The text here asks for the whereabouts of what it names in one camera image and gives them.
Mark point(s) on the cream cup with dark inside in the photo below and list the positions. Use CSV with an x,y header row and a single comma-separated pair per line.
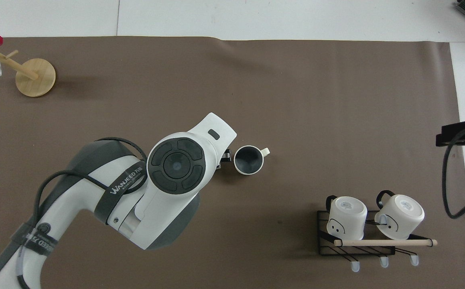
x,y
248,159

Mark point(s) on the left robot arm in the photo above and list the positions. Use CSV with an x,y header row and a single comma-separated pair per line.
x,y
176,208

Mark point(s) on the black stand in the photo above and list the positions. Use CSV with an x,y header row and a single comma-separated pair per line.
x,y
463,134

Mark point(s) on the white mug with face print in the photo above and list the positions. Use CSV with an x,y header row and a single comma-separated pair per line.
x,y
348,216
401,216

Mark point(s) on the wooden mug tree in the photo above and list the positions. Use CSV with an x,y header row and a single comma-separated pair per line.
x,y
35,78

